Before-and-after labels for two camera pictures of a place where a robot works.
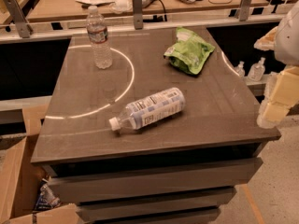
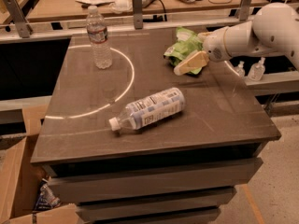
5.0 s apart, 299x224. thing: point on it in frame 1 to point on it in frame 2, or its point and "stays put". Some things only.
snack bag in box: x=46 y=200 stays put
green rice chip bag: x=191 y=52 stays put
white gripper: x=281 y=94 to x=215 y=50
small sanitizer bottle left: x=240 y=71 stays put
